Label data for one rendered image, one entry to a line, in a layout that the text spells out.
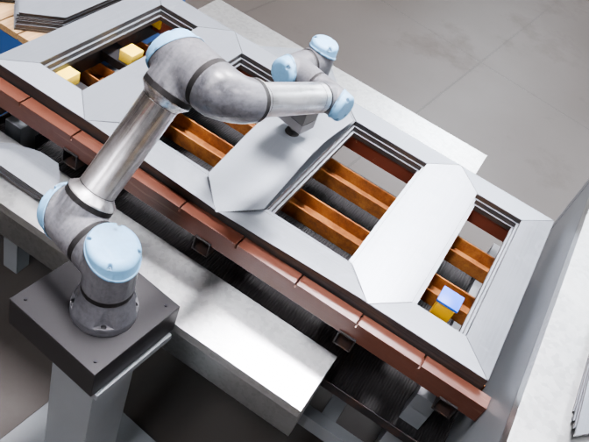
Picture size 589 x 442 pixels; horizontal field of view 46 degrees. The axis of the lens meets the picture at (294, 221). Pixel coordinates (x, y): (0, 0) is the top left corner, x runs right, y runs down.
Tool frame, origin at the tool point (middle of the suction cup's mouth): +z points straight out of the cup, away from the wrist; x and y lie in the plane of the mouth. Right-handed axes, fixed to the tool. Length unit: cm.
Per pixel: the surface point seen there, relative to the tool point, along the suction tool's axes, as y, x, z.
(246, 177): -4.3, 22.0, 2.5
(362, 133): -6.6, -31.9, 7.3
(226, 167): 1.6, 23.9, 2.7
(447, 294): -63, 6, 3
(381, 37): 98, -242, 91
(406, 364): -67, 26, 11
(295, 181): -10.7, 7.2, 5.7
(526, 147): -20, -236, 91
